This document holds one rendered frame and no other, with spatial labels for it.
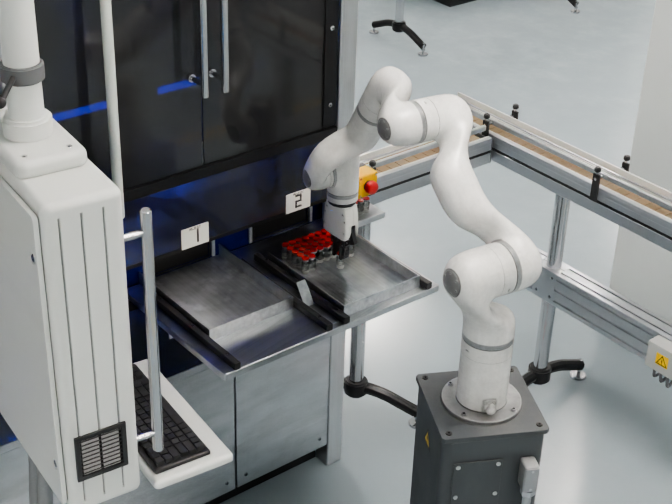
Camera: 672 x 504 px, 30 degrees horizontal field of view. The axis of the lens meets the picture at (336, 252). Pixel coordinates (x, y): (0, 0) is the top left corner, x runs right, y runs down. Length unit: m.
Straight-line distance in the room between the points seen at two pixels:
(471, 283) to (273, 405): 1.24
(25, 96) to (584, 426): 2.53
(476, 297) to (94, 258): 0.83
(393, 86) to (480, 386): 0.72
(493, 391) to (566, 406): 1.58
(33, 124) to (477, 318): 1.04
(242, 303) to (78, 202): 0.99
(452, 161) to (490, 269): 0.27
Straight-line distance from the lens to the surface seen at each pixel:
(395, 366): 4.59
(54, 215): 2.39
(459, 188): 2.82
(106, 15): 2.86
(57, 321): 2.50
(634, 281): 4.77
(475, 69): 7.19
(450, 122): 2.89
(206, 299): 3.31
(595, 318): 4.10
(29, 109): 2.53
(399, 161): 3.94
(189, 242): 3.32
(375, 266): 3.46
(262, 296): 3.32
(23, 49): 2.48
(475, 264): 2.73
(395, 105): 2.86
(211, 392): 3.63
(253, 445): 3.86
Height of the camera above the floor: 2.66
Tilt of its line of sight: 30 degrees down
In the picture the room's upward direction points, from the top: 2 degrees clockwise
